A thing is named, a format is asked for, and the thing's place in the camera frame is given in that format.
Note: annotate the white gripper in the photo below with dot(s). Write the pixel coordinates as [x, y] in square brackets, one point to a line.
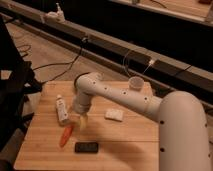
[81, 105]

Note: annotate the orange pepper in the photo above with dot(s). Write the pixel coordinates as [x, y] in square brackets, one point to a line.
[66, 135]

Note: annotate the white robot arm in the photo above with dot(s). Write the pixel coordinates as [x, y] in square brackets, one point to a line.
[183, 132]

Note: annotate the white sponge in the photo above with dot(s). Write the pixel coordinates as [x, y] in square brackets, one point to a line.
[114, 114]

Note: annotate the white tube bottle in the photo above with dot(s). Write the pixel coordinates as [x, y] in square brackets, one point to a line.
[62, 113]

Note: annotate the black rectangular remote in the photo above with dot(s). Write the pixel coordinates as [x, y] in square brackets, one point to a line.
[86, 147]

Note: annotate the wooden table board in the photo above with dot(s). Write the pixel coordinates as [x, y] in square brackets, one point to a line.
[130, 145]

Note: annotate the green bowl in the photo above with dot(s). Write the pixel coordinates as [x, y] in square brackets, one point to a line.
[76, 79]

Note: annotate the white plastic cup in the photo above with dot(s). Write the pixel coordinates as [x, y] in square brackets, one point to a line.
[136, 83]

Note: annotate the black chair at left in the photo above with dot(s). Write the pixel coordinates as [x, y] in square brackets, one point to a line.
[20, 82]

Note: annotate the white object on rail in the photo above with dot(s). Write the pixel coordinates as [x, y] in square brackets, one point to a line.
[58, 15]

